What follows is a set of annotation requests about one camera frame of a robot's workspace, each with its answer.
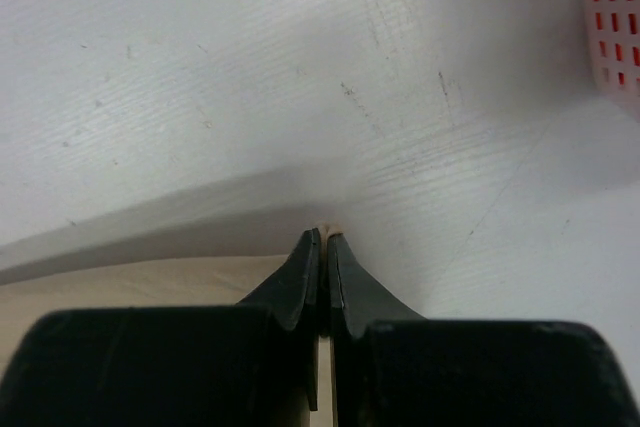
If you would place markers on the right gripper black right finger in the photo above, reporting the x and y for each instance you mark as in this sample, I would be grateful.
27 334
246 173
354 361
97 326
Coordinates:
393 367

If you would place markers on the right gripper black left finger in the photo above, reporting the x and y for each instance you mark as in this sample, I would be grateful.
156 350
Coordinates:
253 363

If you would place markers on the beige t shirt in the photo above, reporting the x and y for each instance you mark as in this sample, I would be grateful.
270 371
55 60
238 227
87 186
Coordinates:
217 281

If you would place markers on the white plastic basket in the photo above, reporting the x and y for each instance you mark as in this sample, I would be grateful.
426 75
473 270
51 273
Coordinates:
612 28

